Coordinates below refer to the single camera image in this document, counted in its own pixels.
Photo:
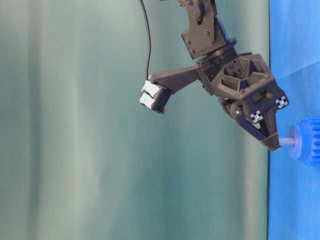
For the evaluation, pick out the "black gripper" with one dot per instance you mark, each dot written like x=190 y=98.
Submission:
x=244 y=86

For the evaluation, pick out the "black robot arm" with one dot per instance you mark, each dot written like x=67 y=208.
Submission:
x=206 y=35

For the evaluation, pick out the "small blue plastic gear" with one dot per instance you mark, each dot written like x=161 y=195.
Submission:
x=307 y=141

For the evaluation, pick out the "blue table mat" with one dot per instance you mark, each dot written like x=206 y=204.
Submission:
x=294 y=187

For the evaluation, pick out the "green backdrop curtain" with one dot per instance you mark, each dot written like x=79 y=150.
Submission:
x=82 y=159

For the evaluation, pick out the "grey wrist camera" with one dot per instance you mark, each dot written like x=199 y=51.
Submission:
x=154 y=96

